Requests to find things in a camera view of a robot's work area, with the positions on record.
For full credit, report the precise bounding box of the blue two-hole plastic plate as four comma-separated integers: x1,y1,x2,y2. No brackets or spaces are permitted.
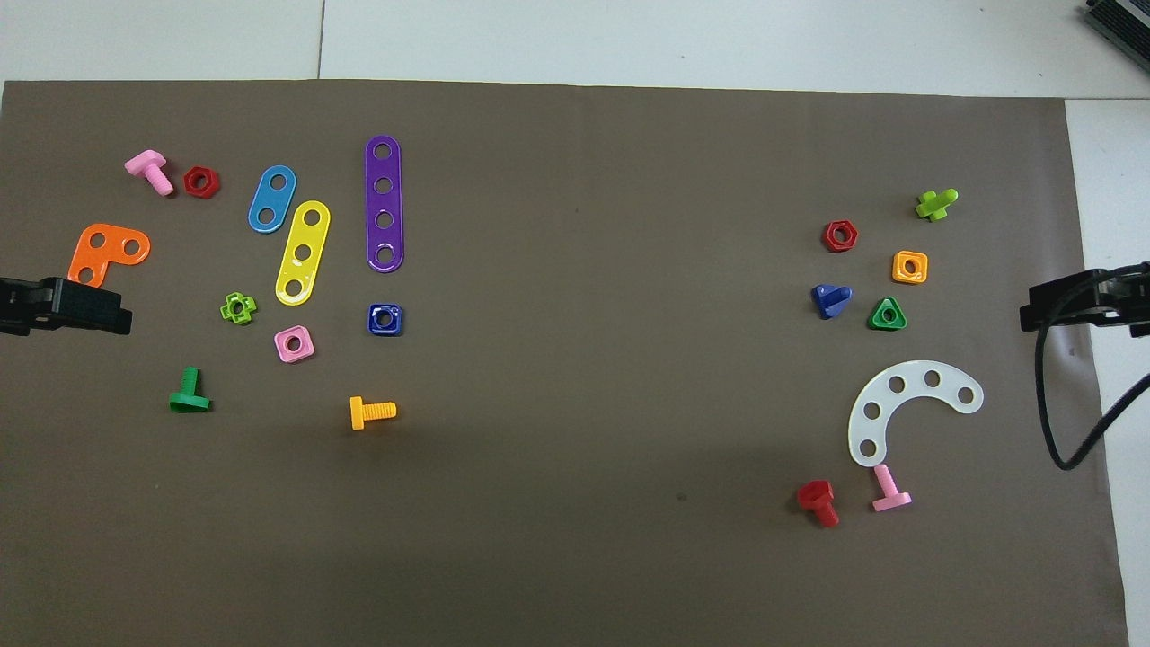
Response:
248,165,297,235

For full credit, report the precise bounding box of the white curved five-hole plate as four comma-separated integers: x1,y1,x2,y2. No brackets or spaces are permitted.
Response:
847,360,985,468

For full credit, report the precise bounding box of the orange angled three-hole plate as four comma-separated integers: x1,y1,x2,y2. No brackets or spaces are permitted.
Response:
68,223,152,290

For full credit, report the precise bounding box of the yellow three-hole plastic plate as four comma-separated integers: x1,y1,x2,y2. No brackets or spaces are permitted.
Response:
274,200,332,306

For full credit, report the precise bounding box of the lime green cross-head bolt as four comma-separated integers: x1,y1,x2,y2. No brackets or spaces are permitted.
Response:
915,188,960,223

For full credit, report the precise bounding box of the blue plastic bolt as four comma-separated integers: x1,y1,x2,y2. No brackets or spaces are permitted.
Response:
810,283,854,320

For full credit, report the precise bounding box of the pink plastic bolt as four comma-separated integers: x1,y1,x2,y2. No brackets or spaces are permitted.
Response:
124,149,175,197
871,464,913,513

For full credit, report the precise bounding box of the red plastic bolt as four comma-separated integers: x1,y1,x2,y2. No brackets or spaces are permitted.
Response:
796,480,841,528

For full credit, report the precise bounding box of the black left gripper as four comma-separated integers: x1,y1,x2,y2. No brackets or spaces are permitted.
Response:
0,276,135,338

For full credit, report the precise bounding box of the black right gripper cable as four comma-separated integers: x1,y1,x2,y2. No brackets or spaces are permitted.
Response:
1033,268,1150,472

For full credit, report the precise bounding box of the pink square plastic nut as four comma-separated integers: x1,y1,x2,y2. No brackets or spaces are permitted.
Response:
274,325,316,364

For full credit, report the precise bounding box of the black ribbed device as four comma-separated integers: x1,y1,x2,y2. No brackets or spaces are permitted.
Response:
1081,0,1150,51

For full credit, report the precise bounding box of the purple four-hole plastic plate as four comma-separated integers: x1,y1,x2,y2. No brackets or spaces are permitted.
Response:
364,135,405,273

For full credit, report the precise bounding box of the orange plastic bolt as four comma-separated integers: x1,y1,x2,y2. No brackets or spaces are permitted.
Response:
349,396,398,431

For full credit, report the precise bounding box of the brown table mat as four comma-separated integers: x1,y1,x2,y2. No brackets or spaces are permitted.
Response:
0,79,1131,647

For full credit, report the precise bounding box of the dark green plastic bolt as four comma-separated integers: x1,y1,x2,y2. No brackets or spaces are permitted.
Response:
168,367,212,414

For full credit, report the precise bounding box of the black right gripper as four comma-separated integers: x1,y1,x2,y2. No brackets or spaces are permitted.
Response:
1019,261,1150,339

